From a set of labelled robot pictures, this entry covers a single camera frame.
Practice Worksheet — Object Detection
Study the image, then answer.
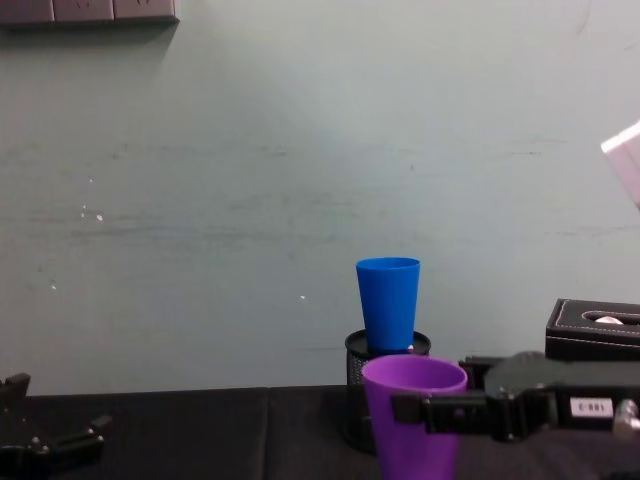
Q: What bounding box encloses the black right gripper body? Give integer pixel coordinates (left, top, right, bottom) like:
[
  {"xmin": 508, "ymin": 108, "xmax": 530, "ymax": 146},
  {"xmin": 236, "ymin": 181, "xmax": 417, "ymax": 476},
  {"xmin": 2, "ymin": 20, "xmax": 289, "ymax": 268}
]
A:
[{"xmin": 482, "ymin": 350, "xmax": 640, "ymax": 443}]

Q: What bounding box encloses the purple plastic cup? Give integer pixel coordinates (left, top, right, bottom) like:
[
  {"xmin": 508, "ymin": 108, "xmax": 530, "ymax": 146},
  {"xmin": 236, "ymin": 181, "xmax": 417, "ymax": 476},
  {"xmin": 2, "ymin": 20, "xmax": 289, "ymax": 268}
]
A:
[{"xmin": 360, "ymin": 354, "xmax": 469, "ymax": 480}]

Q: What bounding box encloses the black stitched tissue box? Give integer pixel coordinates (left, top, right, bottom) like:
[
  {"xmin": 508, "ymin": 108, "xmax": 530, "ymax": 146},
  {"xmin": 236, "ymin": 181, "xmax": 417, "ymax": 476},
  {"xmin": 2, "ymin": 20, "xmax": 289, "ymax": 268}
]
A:
[{"xmin": 544, "ymin": 297, "xmax": 640, "ymax": 363}]

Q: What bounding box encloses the white tissue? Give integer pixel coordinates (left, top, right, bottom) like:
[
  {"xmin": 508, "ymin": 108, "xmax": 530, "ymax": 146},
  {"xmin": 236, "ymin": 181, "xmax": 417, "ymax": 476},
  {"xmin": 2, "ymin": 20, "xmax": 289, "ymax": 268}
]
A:
[{"xmin": 592, "ymin": 314, "xmax": 640, "ymax": 327}]

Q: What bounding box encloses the black mesh pen holder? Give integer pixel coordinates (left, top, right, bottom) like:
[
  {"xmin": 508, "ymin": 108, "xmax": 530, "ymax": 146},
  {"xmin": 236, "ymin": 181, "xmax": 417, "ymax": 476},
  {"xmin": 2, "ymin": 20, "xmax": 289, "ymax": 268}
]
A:
[{"xmin": 343, "ymin": 328, "xmax": 432, "ymax": 456}]

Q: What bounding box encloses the blue plastic cup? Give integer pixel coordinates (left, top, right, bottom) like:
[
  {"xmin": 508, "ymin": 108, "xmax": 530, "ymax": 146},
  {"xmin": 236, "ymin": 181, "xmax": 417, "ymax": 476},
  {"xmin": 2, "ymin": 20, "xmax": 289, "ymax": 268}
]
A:
[{"xmin": 355, "ymin": 256, "xmax": 422, "ymax": 354}]

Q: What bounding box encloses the black table cloth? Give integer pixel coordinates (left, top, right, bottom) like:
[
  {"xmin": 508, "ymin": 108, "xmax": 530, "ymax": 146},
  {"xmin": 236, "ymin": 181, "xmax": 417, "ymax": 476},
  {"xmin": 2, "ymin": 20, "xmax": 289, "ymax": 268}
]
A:
[{"xmin": 0, "ymin": 383, "xmax": 640, "ymax": 480}]

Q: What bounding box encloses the grey wall socket panel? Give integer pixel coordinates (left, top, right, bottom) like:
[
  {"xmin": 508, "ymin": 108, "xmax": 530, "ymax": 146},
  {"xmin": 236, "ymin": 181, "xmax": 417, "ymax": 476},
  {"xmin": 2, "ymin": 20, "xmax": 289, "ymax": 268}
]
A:
[{"xmin": 0, "ymin": 0, "xmax": 181, "ymax": 27}]

